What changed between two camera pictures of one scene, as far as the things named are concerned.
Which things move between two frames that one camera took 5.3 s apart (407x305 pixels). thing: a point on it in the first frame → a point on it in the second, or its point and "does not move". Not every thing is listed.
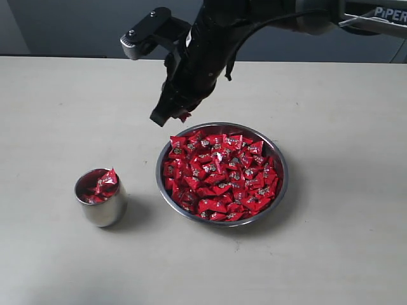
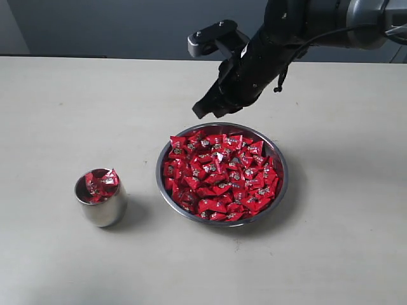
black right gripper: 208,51 → 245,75
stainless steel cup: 108,213 does not move
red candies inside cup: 96,185 does not move
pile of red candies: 222,177 does not move
